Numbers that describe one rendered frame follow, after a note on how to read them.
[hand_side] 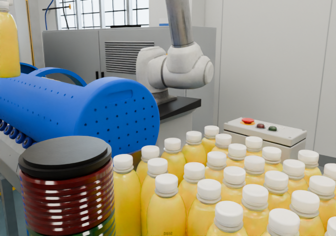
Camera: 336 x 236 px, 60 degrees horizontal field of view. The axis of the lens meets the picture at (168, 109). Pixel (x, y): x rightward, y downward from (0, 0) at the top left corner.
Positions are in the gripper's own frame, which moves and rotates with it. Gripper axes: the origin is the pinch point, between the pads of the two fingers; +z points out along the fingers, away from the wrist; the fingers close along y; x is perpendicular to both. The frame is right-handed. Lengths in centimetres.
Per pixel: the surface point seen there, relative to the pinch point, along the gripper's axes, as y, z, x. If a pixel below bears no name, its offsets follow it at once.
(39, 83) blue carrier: -10.3, 25.7, -1.4
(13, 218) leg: -16, 110, -63
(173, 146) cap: -22, 33, 49
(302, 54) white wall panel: -288, 12, -37
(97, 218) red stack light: 14, 22, 77
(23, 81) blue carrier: -9.3, 27.1, -14.3
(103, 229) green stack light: 13, 23, 78
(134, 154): -20, 38, 37
